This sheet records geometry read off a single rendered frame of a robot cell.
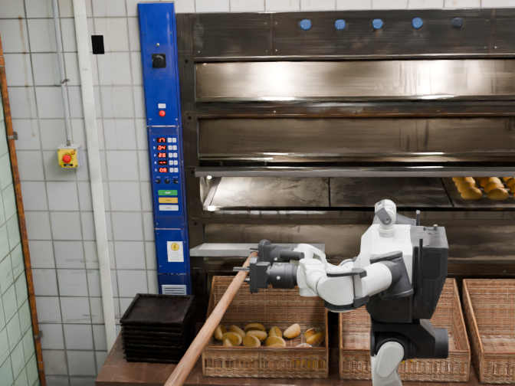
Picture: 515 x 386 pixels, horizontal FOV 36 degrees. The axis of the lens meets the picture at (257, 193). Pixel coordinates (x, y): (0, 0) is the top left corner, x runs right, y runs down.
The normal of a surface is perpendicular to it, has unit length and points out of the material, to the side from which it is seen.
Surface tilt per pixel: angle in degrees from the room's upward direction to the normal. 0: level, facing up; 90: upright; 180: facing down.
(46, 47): 90
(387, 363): 90
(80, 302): 90
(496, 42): 92
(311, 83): 70
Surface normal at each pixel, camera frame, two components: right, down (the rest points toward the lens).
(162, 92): -0.08, 0.32
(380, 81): -0.08, -0.02
